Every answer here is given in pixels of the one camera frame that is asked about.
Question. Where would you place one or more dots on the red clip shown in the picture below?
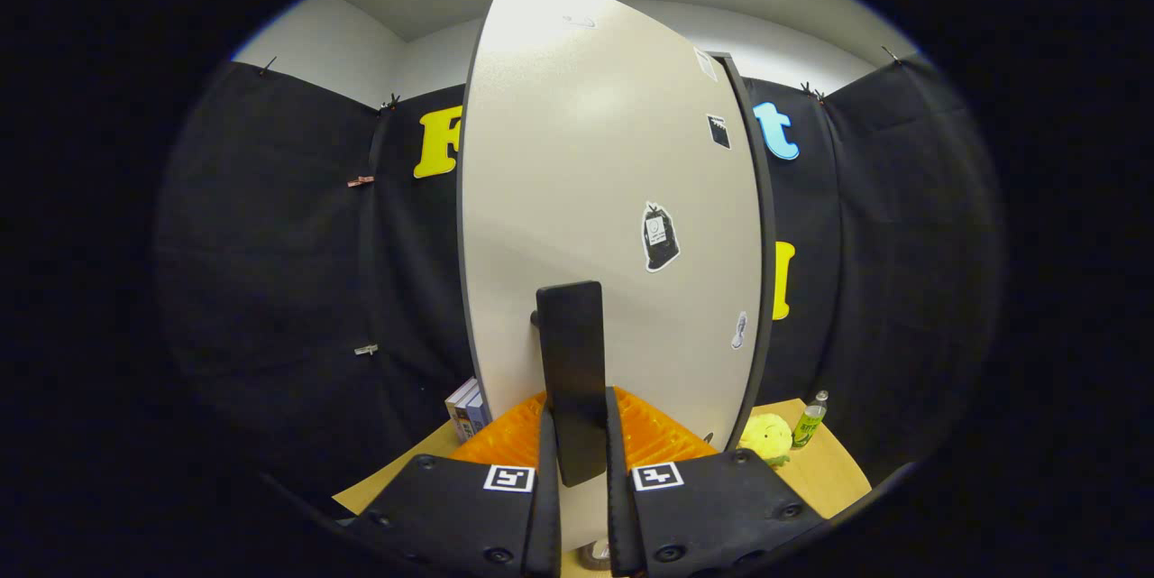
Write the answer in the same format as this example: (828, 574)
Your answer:
(361, 181)

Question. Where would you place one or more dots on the green drink bottle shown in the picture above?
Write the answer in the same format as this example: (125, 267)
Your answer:
(809, 423)

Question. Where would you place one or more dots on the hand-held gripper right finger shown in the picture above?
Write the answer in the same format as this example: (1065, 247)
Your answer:
(616, 515)

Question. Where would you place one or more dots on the black backdrop cloth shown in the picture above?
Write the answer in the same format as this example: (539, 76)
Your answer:
(270, 244)

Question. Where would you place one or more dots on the yellow plush toy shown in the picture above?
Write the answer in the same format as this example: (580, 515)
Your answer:
(766, 438)

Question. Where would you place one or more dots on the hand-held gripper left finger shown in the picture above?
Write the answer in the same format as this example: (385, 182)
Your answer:
(548, 515)

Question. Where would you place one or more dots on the white book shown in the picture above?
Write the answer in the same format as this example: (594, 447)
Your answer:
(458, 407)

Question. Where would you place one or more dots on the grey shoe cabinet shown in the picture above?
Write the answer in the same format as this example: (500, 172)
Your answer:
(768, 226)

